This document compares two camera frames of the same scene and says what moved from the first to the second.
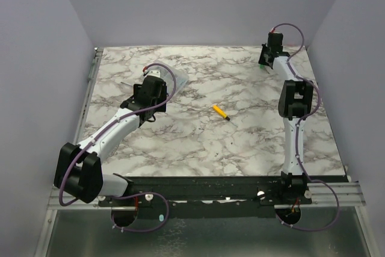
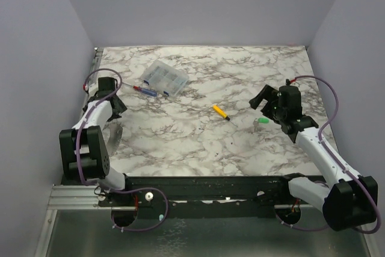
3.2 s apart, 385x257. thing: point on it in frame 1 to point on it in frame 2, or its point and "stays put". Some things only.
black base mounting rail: (209, 196) stays put
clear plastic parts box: (181, 79) stays put
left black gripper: (163, 95) to (121, 109)
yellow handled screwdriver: (222, 114) stays put
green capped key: (263, 67) to (263, 120)
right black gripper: (266, 56) to (269, 108)
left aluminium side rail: (92, 76) stays put
